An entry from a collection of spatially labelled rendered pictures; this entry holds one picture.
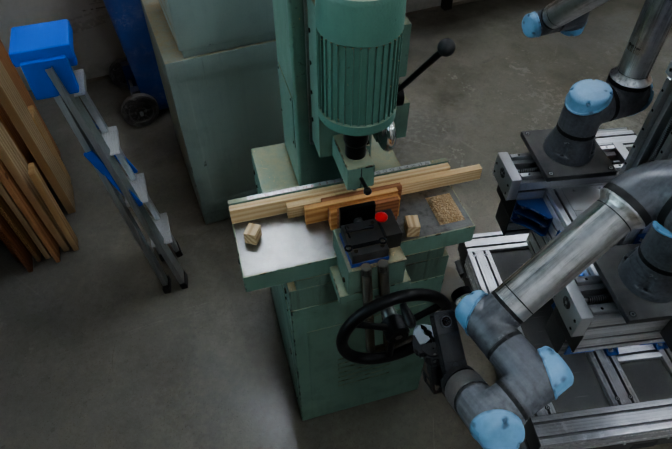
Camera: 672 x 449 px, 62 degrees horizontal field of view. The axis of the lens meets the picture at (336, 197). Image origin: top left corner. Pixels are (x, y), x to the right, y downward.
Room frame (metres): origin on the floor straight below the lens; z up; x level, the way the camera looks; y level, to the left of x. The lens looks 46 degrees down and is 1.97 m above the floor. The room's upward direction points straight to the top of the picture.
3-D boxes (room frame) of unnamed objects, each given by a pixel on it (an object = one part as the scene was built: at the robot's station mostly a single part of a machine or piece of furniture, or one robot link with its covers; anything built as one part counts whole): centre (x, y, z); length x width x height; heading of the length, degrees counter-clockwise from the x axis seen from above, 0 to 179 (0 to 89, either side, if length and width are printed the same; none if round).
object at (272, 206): (1.03, -0.02, 0.93); 0.60 x 0.02 x 0.05; 106
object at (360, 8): (1.02, -0.05, 1.35); 0.18 x 0.18 x 0.31
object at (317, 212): (0.98, -0.04, 0.93); 0.25 x 0.01 x 0.06; 106
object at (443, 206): (1.00, -0.29, 0.91); 0.10 x 0.07 x 0.02; 16
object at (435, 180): (1.05, -0.14, 0.92); 0.54 x 0.02 x 0.04; 106
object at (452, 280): (0.96, -0.34, 0.58); 0.12 x 0.08 x 0.08; 16
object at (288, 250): (0.91, -0.05, 0.87); 0.61 x 0.30 x 0.06; 106
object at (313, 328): (1.14, -0.01, 0.36); 0.58 x 0.45 x 0.71; 16
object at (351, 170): (1.04, -0.04, 1.03); 0.14 x 0.07 x 0.09; 16
